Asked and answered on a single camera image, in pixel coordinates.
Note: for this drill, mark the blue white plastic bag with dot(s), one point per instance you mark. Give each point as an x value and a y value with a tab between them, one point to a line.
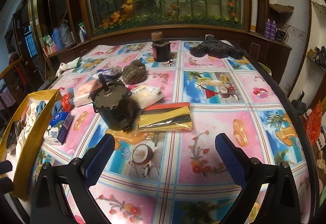
109	74

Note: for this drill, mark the purple spray cans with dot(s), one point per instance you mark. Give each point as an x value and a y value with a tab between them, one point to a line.
270	29

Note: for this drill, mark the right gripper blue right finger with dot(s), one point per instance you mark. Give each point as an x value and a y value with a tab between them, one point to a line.
229	155

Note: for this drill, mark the blue Vinda tissue pack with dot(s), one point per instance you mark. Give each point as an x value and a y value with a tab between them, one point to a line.
58	128

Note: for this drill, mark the white rubber glove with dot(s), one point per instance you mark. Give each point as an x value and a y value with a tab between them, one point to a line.
67	66

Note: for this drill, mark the pink tissue pack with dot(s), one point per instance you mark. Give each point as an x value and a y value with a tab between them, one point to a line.
82	95

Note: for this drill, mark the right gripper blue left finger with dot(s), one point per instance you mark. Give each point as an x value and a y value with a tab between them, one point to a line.
95	160

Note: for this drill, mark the dark jar with cork lid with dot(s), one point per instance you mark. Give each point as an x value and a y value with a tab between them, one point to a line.
161	49

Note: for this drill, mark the black electric motor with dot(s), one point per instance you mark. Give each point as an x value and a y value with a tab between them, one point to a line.
112	102

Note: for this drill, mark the blue cloth with red bag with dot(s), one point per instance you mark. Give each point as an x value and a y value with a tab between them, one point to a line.
65	104

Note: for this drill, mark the floral patterned tablecloth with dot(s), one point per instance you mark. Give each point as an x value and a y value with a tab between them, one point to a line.
177	176

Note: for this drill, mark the white tissue pack with label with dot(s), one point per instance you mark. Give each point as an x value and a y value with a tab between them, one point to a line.
145	95

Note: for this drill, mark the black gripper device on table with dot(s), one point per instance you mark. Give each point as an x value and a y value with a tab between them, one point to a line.
216	48

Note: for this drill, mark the orange plastic bag at right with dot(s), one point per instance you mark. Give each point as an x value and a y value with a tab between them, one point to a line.
313	124

